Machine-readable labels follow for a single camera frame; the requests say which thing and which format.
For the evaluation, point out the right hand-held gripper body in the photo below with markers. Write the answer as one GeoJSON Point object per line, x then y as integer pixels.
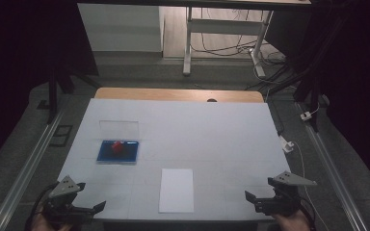
{"type": "Point", "coordinates": [282, 200]}

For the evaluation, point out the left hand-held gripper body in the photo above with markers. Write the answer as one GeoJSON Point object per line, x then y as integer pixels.
{"type": "Point", "coordinates": [61, 200]}

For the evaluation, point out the blue ink pad box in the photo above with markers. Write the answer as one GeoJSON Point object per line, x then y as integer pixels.
{"type": "Point", "coordinates": [118, 152]}

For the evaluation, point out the red stamp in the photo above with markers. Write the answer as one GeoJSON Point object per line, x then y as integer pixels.
{"type": "Point", "coordinates": [117, 146]}

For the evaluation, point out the person's right hand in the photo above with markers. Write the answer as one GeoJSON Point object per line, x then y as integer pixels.
{"type": "Point", "coordinates": [290, 223]}

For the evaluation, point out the person's left hand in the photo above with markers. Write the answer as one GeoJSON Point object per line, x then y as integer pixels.
{"type": "Point", "coordinates": [40, 224]}

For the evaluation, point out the white paper sheet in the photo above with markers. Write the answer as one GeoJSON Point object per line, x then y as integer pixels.
{"type": "Point", "coordinates": [176, 191]}

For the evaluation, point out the white table cover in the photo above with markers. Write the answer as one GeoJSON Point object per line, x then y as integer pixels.
{"type": "Point", "coordinates": [205, 134]}

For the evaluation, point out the black metal stand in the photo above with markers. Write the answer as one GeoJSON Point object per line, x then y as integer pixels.
{"type": "Point", "coordinates": [313, 93]}
{"type": "Point", "coordinates": [53, 93]}

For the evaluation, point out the dark table grommet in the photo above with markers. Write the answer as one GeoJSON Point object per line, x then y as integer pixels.
{"type": "Point", "coordinates": [212, 100]}

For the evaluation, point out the wooden table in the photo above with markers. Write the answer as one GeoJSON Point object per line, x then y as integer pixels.
{"type": "Point", "coordinates": [160, 94]}

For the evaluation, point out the dark curtain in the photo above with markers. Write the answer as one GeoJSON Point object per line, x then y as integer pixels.
{"type": "Point", "coordinates": [19, 57]}
{"type": "Point", "coordinates": [350, 64]}

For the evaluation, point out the white partition panel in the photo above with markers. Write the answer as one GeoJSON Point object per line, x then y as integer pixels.
{"type": "Point", "coordinates": [118, 27]}

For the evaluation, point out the aluminium floor rail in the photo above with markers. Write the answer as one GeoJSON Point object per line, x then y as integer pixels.
{"type": "Point", "coordinates": [22, 173]}
{"type": "Point", "coordinates": [334, 173]}

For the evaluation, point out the black floor frame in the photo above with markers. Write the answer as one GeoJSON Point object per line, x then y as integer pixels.
{"type": "Point", "coordinates": [61, 135]}

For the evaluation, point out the white desk frame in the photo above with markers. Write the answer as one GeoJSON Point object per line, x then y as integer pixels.
{"type": "Point", "coordinates": [224, 27]}

